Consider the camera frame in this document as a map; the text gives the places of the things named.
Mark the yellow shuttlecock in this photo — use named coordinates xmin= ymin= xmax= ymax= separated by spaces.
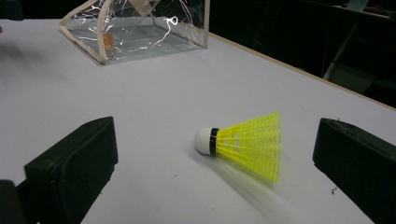
xmin=193 ymin=111 xmax=283 ymax=184

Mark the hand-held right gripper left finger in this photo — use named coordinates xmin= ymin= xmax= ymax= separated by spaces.
xmin=23 ymin=116 xmax=120 ymax=224

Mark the clear plastic bag beige trim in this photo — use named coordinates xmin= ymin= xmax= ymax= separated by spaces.
xmin=59 ymin=0 xmax=211 ymax=66

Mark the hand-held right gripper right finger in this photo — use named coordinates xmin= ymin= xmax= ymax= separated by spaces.
xmin=312 ymin=118 xmax=396 ymax=224

